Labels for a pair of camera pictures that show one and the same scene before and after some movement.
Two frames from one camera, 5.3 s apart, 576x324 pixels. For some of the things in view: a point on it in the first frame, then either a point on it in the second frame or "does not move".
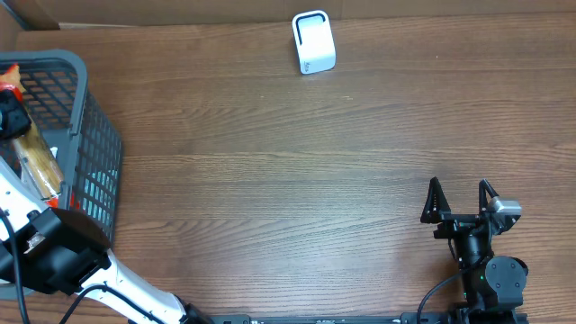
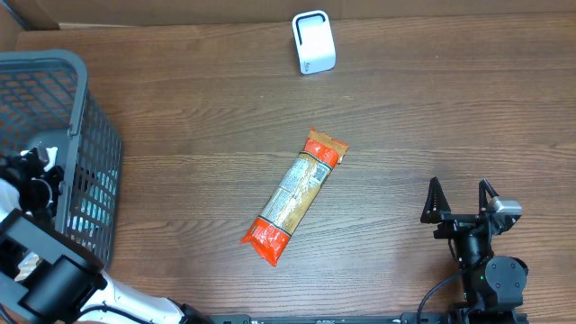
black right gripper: (463, 218) does not move
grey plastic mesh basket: (72, 131) does not move
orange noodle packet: (34, 156) → (293, 197)
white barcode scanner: (314, 42) does not move
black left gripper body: (12, 119) → (21, 163)
